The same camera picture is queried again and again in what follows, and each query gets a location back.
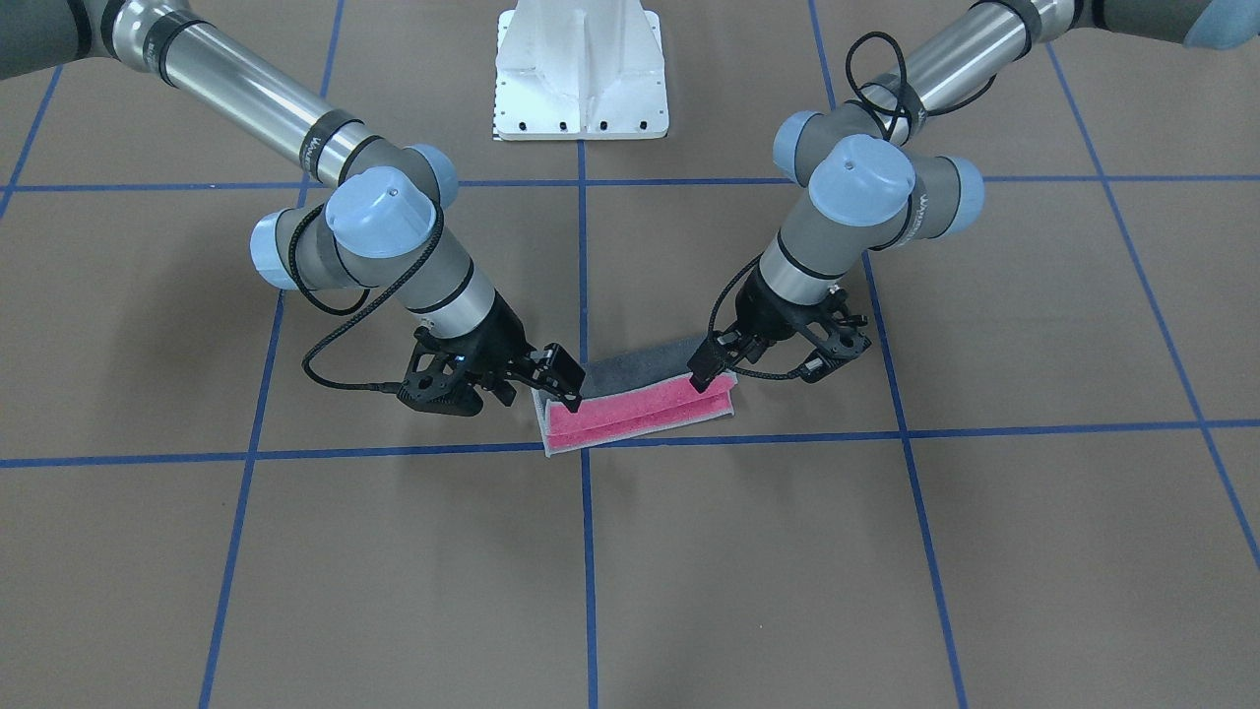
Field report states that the pink and grey towel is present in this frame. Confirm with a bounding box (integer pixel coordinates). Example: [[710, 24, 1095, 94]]
[[533, 336, 738, 457]]

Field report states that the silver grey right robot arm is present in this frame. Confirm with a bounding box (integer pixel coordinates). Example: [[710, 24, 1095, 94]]
[[3, 1, 585, 417]]

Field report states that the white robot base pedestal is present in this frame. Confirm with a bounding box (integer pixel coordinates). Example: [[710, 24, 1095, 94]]
[[491, 1, 670, 141]]

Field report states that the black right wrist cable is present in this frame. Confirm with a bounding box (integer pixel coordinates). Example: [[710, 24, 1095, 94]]
[[289, 201, 446, 393]]

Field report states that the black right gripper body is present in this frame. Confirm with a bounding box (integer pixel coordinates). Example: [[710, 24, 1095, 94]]
[[397, 293, 580, 417]]

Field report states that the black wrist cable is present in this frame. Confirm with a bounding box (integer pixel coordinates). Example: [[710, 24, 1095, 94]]
[[289, 201, 446, 393], [709, 31, 995, 383]]

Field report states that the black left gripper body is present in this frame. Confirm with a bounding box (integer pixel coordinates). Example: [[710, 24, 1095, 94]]
[[698, 266, 869, 383]]

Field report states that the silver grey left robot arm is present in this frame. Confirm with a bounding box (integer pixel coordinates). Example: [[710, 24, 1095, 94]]
[[688, 1, 1257, 390]]

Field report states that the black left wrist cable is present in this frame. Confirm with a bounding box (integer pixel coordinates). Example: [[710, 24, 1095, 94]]
[[709, 31, 995, 383]]

